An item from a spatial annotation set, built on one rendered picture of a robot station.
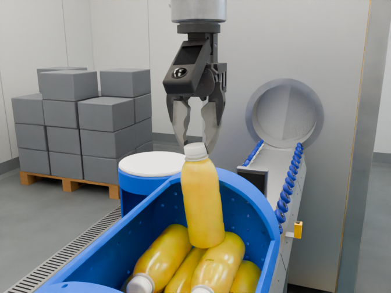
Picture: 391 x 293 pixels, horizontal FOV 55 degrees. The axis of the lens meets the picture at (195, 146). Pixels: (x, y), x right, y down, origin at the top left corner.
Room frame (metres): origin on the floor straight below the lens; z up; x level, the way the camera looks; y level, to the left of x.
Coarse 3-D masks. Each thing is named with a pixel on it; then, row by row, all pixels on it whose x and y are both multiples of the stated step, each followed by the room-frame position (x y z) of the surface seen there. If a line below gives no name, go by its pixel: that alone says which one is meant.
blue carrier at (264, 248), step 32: (160, 192) 0.63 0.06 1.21; (224, 192) 0.69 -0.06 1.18; (256, 192) 0.66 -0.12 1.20; (128, 224) 0.62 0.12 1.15; (160, 224) 0.74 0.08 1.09; (224, 224) 0.69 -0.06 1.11; (256, 224) 0.67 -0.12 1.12; (96, 256) 0.53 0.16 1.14; (128, 256) 0.64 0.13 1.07; (256, 256) 0.67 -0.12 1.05; (64, 288) 0.33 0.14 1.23; (96, 288) 0.33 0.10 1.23
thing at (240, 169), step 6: (240, 168) 1.14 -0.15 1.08; (246, 168) 1.14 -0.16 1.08; (252, 168) 1.14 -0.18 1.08; (258, 168) 1.14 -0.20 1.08; (240, 174) 1.12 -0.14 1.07; (246, 174) 1.11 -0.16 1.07; (252, 174) 1.11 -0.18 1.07; (258, 174) 1.10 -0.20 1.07; (264, 174) 1.09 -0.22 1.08; (252, 180) 1.11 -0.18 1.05; (258, 180) 1.10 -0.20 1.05; (264, 180) 1.09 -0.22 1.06; (258, 186) 1.10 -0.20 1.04; (264, 186) 1.10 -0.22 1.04; (264, 192) 1.10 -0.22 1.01
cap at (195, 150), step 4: (188, 144) 0.63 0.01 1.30; (192, 144) 0.62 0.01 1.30; (196, 144) 0.62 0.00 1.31; (200, 144) 0.62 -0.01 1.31; (184, 148) 0.61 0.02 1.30; (188, 148) 0.60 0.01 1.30; (192, 148) 0.60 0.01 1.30; (196, 148) 0.60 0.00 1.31; (200, 148) 0.60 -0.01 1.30; (204, 148) 0.60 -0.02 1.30; (184, 152) 0.61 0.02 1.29; (188, 152) 0.60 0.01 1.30; (192, 152) 0.60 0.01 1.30; (196, 152) 0.60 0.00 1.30; (200, 152) 0.60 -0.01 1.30; (204, 152) 0.60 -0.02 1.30; (188, 156) 0.60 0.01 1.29; (192, 156) 0.60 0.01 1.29; (196, 156) 0.60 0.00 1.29; (200, 156) 0.60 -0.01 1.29
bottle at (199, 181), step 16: (192, 160) 0.59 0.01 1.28; (208, 160) 0.60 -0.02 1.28; (192, 176) 0.58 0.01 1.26; (208, 176) 0.59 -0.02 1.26; (192, 192) 0.58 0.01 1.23; (208, 192) 0.58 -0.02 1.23; (192, 208) 0.58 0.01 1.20; (208, 208) 0.58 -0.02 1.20; (192, 224) 0.58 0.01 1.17; (208, 224) 0.58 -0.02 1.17; (192, 240) 0.59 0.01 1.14; (208, 240) 0.58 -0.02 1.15
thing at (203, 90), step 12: (180, 24) 0.62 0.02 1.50; (192, 24) 0.60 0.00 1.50; (204, 24) 0.60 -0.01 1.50; (216, 24) 0.62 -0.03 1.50; (192, 36) 0.63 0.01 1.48; (204, 36) 0.62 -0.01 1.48; (216, 36) 0.67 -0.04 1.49; (216, 48) 0.67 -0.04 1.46; (216, 60) 0.67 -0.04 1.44; (204, 72) 0.60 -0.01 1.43; (216, 72) 0.60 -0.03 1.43; (204, 84) 0.60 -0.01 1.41; (192, 96) 0.61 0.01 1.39; (204, 96) 0.60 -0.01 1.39
